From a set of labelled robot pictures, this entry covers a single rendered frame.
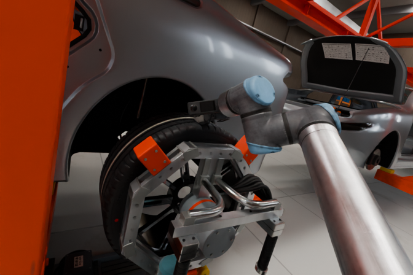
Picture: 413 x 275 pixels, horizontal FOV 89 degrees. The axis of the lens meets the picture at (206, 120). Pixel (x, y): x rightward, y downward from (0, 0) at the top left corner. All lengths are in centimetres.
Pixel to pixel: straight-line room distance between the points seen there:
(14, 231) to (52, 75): 36
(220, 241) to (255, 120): 43
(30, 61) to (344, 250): 61
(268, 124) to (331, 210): 26
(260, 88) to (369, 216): 36
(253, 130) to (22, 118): 52
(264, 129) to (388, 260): 35
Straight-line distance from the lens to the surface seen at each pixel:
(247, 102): 60
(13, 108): 55
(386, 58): 381
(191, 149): 72
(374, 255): 38
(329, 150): 49
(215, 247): 81
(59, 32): 53
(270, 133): 58
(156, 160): 69
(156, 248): 104
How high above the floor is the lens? 135
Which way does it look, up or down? 10 degrees down
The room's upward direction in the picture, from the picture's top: 14 degrees clockwise
